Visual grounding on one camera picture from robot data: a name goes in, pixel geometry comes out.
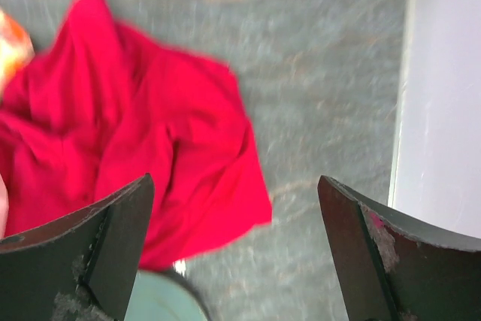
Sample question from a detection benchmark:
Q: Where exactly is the orange floral cloth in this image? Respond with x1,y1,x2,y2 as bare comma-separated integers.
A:
0,10,35,93

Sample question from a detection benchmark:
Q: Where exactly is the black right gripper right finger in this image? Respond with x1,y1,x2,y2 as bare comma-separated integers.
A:
318,176,480,321

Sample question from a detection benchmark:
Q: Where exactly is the red cloth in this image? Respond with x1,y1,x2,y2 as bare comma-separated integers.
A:
1,0,272,271

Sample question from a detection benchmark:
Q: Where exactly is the grey-green round plate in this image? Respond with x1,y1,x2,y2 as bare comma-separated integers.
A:
125,270,210,321

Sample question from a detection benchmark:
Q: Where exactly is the white wall panel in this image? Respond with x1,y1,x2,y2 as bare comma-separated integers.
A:
388,0,480,237

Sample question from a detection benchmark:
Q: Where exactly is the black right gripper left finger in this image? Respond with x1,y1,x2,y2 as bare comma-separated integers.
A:
1,174,154,320

